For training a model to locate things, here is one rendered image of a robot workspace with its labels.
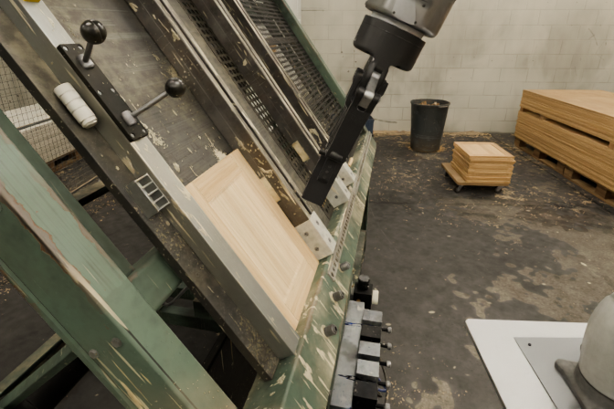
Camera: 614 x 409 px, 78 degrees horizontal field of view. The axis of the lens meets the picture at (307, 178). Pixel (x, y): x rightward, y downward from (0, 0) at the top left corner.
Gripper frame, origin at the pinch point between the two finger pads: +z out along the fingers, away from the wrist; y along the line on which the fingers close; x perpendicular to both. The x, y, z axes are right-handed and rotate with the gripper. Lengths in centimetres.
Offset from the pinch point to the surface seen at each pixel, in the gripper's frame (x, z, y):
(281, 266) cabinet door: 3, 38, -33
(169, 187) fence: -23.9, 20.6, -16.4
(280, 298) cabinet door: 5.4, 40.3, -24.0
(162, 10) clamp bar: -51, -3, -53
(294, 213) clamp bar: 2, 32, -50
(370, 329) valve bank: 33, 49, -37
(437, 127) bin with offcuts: 145, 42, -456
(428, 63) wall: 118, -25, -567
